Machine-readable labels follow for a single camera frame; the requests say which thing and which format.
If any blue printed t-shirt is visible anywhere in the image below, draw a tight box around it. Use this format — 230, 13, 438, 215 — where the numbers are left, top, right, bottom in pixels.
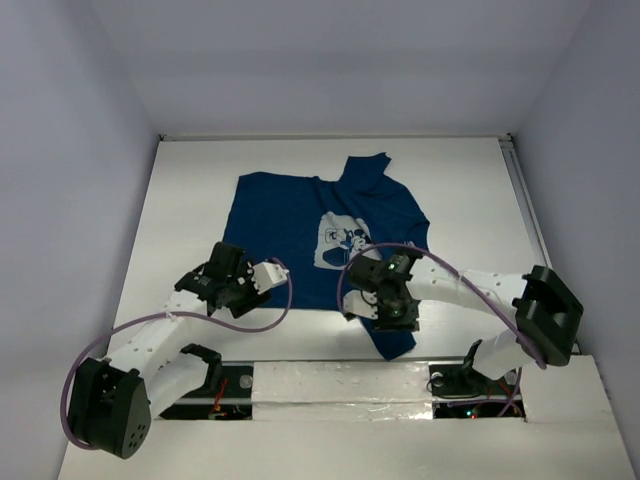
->
219, 153, 431, 361

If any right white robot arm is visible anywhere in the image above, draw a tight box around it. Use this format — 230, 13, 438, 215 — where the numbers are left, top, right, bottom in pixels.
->
339, 244, 584, 392

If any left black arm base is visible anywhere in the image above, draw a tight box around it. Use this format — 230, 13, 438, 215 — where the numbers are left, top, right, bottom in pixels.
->
160, 363, 254, 421

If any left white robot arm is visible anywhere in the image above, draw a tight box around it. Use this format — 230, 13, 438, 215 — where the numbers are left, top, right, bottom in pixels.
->
60, 242, 289, 459

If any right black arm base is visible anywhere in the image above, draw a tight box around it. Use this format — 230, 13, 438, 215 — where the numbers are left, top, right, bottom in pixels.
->
426, 340, 525, 420

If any white foam strip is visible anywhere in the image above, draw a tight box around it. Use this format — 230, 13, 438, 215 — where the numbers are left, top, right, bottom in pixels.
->
251, 361, 433, 422

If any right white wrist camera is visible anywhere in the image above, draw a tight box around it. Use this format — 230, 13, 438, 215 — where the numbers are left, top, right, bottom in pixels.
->
342, 290, 378, 320

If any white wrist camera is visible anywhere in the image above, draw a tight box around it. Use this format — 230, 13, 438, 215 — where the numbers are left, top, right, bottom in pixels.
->
342, 290, 378, 320
250, 261, 289, 295

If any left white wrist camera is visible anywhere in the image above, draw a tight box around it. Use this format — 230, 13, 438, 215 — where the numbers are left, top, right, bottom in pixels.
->
250, 261, 289, 295

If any aluminium rail at right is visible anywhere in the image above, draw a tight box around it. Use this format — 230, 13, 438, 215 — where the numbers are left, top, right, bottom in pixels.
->
498, 136, 584, 366

